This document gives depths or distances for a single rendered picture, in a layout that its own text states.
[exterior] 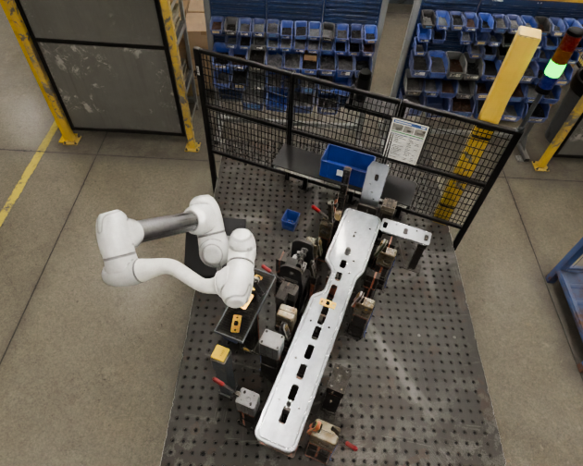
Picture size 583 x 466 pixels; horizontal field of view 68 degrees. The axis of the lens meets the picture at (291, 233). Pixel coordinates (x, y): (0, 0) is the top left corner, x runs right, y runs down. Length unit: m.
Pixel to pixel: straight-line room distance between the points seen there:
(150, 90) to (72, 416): 2.66
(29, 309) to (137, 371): 0.99
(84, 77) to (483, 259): 3.74
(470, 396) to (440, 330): 0.37
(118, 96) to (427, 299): 3.15
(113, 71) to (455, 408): 3.59
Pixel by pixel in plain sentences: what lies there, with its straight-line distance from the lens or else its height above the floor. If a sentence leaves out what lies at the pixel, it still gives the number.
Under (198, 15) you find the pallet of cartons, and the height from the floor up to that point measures 0.74.
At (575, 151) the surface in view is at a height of 0.22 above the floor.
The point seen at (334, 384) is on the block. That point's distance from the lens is 2.03.
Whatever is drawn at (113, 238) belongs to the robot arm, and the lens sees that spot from 1.91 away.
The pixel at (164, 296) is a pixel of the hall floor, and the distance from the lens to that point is 3.47.
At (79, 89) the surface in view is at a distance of 4.48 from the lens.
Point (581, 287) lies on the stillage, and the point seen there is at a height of 0.17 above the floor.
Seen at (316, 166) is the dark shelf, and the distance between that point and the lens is 2.79.
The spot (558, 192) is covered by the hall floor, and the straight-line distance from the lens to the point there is 4.91.
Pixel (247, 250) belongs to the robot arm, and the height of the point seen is 1.62.
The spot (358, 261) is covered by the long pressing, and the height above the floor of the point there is 1.00.
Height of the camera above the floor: 2.93
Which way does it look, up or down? 52 degrees down
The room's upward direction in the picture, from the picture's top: 4 degrees clockwise
